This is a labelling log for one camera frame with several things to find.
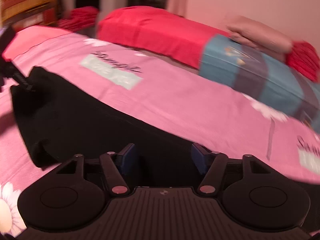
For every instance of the red knitted cloth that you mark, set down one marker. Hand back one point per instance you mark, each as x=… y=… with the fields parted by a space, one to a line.
x=80 y=17

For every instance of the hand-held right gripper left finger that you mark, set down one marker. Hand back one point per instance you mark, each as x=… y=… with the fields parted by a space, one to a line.
x=126 y=158

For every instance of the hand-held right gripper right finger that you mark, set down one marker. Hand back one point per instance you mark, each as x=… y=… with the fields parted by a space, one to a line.
x=200 y=158

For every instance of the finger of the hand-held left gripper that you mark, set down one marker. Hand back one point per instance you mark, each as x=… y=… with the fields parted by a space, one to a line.
x=21 y=78

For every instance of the red and blue folded quilt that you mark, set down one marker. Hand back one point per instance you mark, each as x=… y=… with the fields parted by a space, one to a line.
x=162 y=32

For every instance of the black pants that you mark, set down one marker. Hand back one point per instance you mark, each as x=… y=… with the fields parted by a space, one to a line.
x=75 y=125

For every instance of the pink pillow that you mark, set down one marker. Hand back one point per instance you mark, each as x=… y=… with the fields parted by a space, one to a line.
x=260 y=36

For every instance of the red fringed cloth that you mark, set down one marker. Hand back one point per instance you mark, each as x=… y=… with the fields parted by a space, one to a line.
x=303 y=60

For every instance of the wooden shelf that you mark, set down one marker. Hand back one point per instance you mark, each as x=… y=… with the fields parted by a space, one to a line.
x=27 y=2

